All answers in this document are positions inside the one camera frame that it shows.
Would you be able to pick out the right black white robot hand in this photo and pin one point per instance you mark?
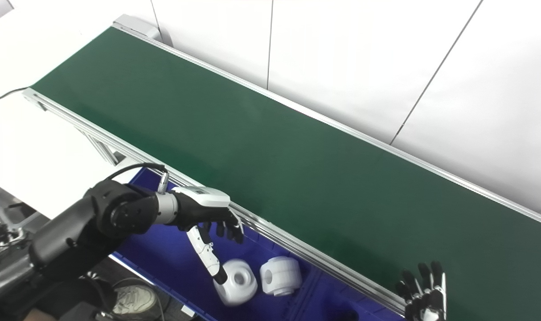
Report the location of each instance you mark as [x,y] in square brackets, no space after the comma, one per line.
[424,301]

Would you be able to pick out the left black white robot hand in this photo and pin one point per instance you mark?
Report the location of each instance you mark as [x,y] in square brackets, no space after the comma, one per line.
[199,207]

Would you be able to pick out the white round plastic part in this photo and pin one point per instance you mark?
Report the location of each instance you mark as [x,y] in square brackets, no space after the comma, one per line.
[237,283]
[281,276]

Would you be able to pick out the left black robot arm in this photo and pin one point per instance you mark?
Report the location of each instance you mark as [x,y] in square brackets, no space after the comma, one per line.
[74,236]

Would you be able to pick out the blue plastic bin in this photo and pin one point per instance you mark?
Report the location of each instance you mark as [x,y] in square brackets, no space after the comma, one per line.
[172,263]
[333,294]

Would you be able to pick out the black plastic part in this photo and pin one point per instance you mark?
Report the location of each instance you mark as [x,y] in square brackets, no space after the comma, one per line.
[342,315]

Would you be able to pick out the green conveyor belt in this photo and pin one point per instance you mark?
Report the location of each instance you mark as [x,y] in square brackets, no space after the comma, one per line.
[297,252]
[297,160]

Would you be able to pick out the grey conveyor end housing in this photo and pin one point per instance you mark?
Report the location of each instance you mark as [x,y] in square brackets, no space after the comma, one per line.
[139,26]

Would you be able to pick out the white sneaker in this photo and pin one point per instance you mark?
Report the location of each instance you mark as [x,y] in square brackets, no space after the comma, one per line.
[134,299]

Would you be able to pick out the clear plastic container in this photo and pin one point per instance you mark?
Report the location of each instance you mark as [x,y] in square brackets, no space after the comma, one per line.
[10,209]

